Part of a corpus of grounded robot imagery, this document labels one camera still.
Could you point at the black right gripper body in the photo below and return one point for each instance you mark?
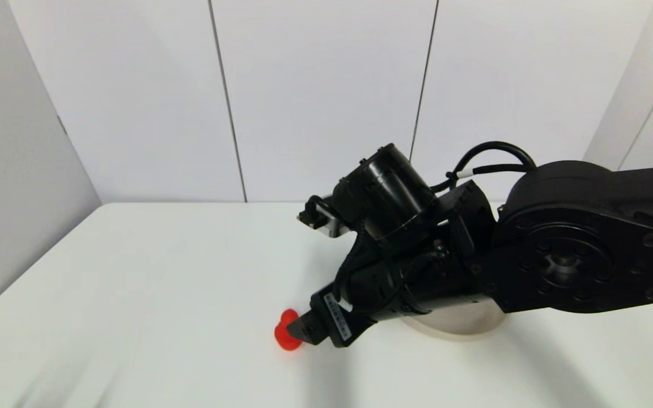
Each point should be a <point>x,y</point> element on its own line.
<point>411,283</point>

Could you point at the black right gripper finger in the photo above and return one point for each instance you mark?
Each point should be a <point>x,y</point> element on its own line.
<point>307,328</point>

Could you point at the red rubber duck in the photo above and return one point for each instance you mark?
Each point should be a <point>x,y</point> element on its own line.
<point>281,339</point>

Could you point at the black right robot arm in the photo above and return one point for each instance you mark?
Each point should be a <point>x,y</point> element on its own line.
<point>564,226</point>

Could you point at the beige round plate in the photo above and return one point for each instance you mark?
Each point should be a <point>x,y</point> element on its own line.
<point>462,326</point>

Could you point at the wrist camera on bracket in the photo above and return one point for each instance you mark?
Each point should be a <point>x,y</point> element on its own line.
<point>322,218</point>

